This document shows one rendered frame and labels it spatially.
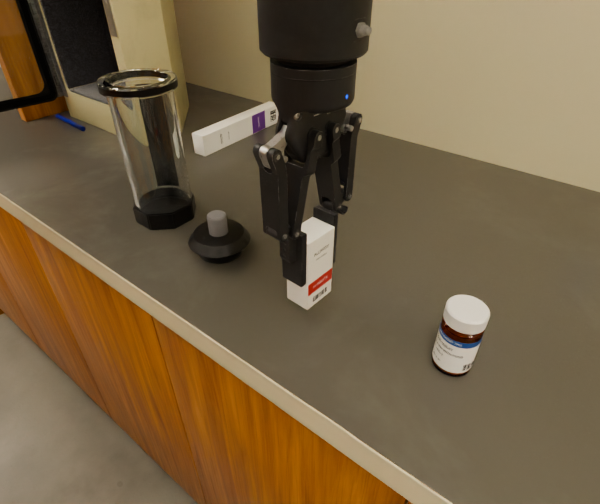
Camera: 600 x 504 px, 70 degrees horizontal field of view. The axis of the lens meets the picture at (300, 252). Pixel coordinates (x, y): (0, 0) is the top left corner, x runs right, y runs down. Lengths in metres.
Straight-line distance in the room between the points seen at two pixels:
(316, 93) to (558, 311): 0.43
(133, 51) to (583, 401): 0.95
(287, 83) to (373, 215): 0.42
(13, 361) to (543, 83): 1.93
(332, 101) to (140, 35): 0.70
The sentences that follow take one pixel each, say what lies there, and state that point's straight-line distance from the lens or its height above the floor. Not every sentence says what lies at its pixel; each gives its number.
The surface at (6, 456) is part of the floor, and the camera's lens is 1.77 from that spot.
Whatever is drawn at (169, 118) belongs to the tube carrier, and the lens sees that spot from 0.67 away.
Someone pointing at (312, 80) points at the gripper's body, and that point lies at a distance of 0.37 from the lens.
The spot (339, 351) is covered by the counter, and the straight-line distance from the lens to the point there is 0.51.
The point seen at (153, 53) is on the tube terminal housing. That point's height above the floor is 1.12.
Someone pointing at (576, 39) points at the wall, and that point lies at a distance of 0.96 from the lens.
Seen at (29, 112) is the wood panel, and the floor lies 0.96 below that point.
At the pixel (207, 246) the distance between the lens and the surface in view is 0.62.
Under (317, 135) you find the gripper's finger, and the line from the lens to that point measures 0.40.
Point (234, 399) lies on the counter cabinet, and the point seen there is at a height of 0.78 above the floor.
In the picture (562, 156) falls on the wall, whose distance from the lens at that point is 1.01.
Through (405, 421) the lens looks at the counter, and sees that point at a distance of 0.47.
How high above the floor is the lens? 1.33
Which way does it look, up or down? 37 degrees down
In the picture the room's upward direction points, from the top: straight up
